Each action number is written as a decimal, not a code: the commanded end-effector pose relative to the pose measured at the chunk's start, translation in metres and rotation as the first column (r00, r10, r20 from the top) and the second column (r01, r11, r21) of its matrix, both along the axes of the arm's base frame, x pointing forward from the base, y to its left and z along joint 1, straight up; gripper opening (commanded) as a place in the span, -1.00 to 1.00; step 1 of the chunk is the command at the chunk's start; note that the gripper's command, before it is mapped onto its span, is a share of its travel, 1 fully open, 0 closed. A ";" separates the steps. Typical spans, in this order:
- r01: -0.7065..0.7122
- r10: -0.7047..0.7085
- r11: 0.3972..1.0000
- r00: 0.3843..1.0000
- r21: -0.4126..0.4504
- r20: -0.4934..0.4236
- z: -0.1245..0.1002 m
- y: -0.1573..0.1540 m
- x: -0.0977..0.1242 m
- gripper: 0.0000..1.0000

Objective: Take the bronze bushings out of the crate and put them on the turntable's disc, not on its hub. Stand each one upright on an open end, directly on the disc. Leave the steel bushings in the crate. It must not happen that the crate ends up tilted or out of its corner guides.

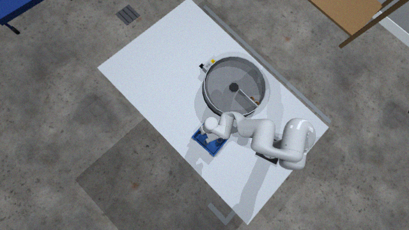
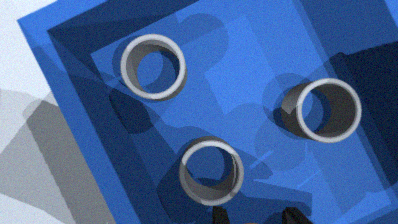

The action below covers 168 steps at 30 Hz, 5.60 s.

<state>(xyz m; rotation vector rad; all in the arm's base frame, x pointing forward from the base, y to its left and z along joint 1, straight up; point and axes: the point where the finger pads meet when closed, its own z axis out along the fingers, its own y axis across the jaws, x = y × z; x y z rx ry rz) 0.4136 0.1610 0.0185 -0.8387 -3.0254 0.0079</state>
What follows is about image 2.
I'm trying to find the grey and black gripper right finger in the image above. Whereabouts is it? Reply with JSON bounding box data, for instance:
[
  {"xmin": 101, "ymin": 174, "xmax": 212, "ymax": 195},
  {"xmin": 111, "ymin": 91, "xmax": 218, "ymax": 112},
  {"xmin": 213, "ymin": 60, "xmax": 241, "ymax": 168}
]
[{"xmin": 282, "ymin": 207, "xmax": 313, "ymax": 224}]

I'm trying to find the blue crate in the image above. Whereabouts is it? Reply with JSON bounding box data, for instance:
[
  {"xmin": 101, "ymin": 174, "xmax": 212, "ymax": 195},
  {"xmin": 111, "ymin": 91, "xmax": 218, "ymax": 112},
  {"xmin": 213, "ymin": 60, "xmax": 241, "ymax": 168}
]
[{"xmin": 16, "ymin": 0, "xmax": 398, "ymax": 224}]

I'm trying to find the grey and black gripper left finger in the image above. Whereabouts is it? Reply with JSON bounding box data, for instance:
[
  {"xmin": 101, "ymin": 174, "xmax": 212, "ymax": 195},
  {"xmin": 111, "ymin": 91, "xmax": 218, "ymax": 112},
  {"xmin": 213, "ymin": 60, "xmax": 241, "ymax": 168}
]
[{"xmin": 212, "ymin": 206, "xmax": 230, "ymax": 224}]

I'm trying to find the grey metal bushing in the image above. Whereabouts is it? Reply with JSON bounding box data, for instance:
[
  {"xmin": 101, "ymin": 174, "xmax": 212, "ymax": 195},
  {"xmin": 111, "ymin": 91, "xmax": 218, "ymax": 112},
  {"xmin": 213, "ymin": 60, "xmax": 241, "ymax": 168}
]
[
  {"xmin": 281, "ymin": 78, "xmax": 362, "ymax": 143},
  {"xmin": 120, "ymin": 34, "xmax": 188, "ymax": 101},
  {"xmin": 179, "ymin": 136, "xmax": 244, "ymax": 206}
]

